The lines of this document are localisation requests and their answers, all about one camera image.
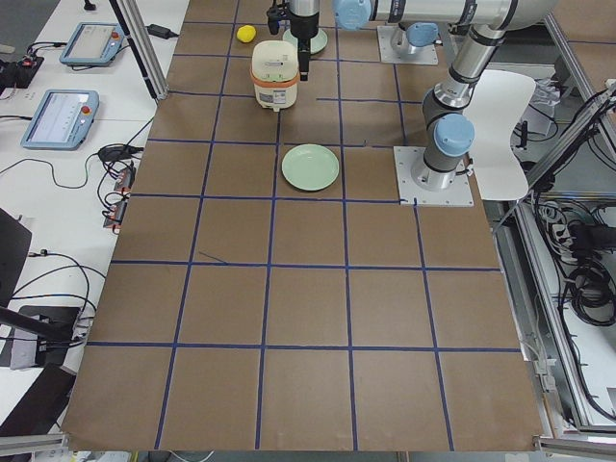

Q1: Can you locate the white rice cooker orange handle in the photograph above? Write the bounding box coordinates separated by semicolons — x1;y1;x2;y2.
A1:
250;40;299;112

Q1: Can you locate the green plate near arm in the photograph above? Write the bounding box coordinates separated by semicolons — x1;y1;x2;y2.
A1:
283;28;328;55
282;143;340;192

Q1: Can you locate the aluminium frame post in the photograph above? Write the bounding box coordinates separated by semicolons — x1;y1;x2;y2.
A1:
110;0;168;101

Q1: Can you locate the teach pendant far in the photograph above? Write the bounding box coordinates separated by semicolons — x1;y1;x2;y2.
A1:
59;22;124;66

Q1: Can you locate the power strip with plugs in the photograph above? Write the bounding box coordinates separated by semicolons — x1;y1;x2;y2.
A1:
102;163;137;234

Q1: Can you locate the black power adapter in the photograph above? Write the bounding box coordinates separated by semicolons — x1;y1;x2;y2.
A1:
146;24;179;39

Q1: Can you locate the teach pendant near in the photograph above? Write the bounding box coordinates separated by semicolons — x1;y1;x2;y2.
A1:
20;90;99;151

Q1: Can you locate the teach pendant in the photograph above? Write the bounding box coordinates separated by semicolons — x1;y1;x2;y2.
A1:
59;22;124;66
20;90;99;151

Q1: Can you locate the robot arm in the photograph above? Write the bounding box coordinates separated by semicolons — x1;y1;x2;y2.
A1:
332;1;556;192
390;22;441;64

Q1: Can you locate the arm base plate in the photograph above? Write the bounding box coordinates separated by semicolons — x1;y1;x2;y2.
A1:
394;146;474;207
377;22;439;65

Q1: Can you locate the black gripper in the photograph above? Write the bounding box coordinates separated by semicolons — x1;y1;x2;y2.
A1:
287;0;320;81

